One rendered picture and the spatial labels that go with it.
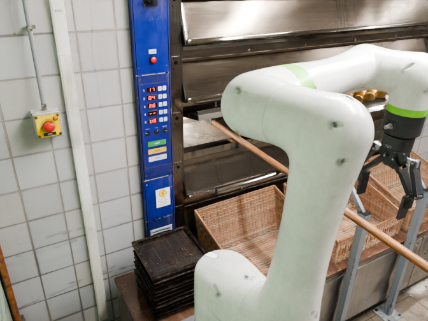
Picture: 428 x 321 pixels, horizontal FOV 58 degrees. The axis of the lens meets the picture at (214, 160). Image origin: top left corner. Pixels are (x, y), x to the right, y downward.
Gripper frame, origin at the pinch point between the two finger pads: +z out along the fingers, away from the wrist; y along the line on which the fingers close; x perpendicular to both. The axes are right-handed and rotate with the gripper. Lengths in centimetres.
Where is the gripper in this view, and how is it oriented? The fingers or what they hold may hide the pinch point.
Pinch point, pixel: (380, 201)
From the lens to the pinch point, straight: 116.5
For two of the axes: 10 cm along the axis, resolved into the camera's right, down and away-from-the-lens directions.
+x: 8.8, -1.8, 4.5
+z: -0.5, 8.9, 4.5
